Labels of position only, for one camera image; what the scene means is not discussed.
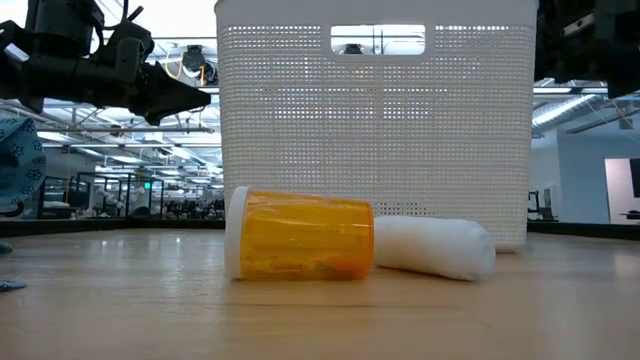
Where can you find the black framed glass partition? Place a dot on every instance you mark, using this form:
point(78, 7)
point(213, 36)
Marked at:
point(100, 197)

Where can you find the silver ceiling duct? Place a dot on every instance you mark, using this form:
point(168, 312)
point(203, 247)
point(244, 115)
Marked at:
point(565, 110)

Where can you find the teal patterned cloth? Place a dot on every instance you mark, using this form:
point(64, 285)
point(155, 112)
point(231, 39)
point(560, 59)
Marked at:
point(22, 160)

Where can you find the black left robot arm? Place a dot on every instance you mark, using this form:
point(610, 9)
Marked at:
point(60, 20)

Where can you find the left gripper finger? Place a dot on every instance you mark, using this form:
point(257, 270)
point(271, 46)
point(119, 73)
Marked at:
point(170, 97)

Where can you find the white perforated plastic basket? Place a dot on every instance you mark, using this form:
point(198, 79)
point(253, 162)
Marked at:
point(375, 140)

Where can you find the black aluminium table frame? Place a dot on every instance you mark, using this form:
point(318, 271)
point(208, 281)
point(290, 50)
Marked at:
point(100, 226)

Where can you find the orange pill bottle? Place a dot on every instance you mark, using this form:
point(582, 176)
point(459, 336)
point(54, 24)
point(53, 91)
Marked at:
point(305, 235)

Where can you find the white gauze roll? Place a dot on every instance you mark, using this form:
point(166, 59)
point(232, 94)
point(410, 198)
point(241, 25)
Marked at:
point(435, 247)

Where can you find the white panel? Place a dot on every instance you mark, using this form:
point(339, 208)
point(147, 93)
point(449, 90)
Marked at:
point(620, 195)

